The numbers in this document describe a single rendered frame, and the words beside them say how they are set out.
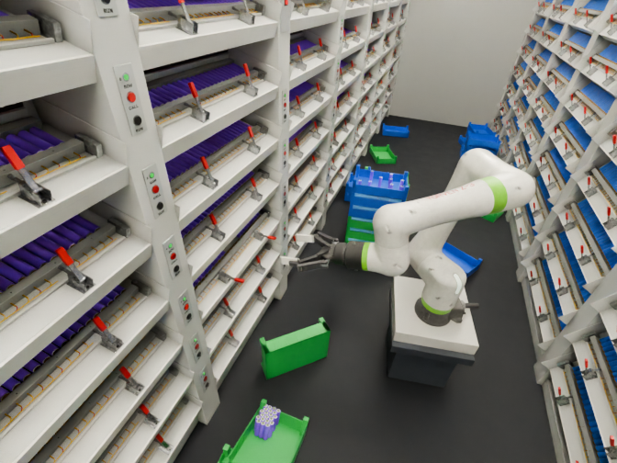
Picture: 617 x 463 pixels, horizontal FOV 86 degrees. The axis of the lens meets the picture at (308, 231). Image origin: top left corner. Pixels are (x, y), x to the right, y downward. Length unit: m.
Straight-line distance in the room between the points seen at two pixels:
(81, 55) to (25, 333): 0.46
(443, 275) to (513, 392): 0.74
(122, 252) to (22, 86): 0.36
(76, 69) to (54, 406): 0.62
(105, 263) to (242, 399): 0.97
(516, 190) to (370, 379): 1.00
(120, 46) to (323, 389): 1.40
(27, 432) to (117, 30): 0.73
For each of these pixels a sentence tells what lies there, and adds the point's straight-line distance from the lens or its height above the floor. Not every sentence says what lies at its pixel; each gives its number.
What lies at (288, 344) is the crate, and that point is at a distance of 1.48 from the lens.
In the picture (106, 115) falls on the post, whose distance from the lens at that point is 0.73.
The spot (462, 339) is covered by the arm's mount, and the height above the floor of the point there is 0.34.
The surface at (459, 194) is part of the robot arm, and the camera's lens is 1.09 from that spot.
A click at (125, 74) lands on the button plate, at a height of 1.27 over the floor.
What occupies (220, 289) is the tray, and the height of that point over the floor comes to 0.54.
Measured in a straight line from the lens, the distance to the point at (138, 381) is 1.05.
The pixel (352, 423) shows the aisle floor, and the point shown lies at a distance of 1.57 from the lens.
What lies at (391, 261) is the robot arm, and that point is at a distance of 1.02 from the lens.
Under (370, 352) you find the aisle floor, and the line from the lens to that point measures 1.74.
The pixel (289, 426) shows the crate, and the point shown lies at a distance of 1.53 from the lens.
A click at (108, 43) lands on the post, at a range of 0.71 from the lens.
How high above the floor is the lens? 1.42
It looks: 37 degrees down
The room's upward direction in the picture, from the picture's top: 3 degrees clockwise
